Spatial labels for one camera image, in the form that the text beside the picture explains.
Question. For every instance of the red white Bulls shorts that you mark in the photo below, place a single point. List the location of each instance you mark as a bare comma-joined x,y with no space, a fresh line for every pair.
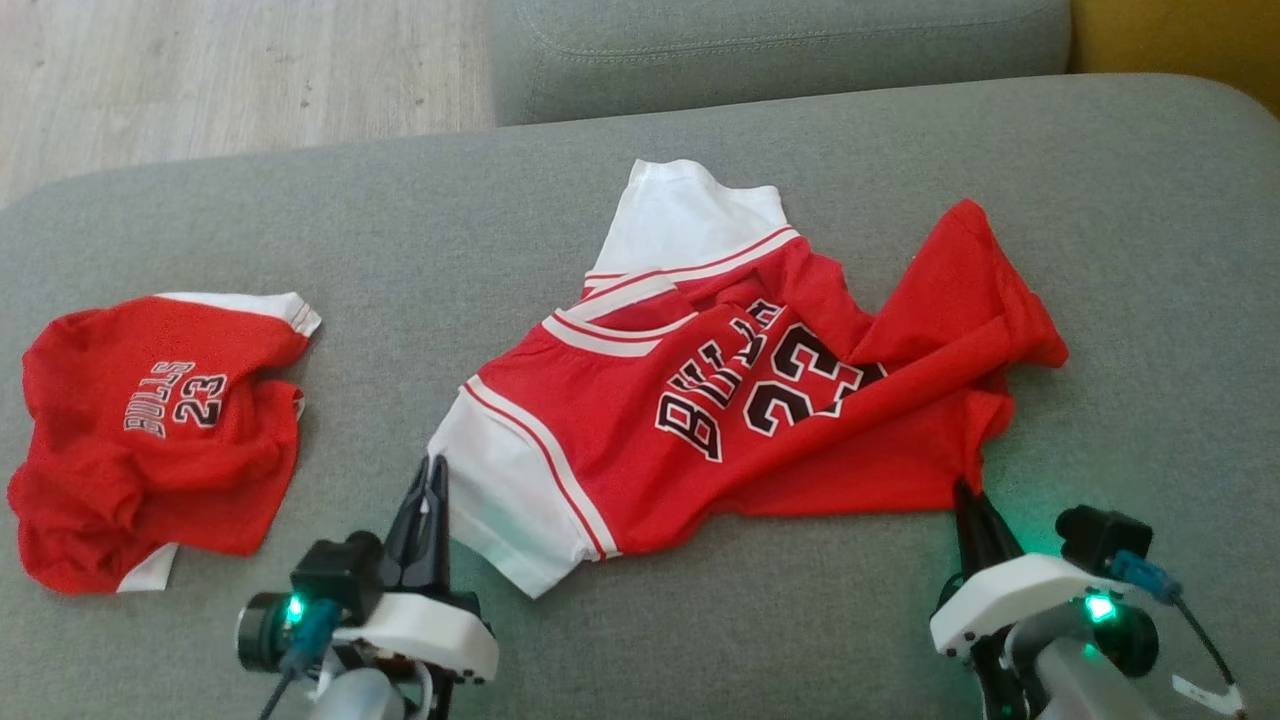
150,430

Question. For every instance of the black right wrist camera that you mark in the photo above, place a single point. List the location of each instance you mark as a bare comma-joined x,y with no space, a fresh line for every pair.
1100,540

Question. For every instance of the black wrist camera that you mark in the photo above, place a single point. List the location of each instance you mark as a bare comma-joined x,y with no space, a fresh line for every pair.
330,590
1100,540

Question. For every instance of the grey fabric sofa cushion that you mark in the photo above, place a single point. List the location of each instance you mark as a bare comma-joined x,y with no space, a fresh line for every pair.
780,60

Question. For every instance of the yellow sofa cushion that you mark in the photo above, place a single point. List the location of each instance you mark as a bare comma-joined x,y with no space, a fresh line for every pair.
1180,40

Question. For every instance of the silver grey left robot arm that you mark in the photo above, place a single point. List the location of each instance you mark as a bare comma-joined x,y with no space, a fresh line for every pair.
365,695

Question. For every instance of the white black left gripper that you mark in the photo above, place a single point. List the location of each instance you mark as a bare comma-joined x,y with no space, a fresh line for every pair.
430,635

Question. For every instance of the red white Bulls jersey shirt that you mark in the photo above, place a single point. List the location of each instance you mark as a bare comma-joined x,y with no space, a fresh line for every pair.
700,420

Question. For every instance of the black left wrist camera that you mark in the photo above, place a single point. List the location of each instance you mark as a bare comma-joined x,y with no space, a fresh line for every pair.
330,590

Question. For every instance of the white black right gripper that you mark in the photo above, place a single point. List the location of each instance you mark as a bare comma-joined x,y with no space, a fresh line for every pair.
1010,595

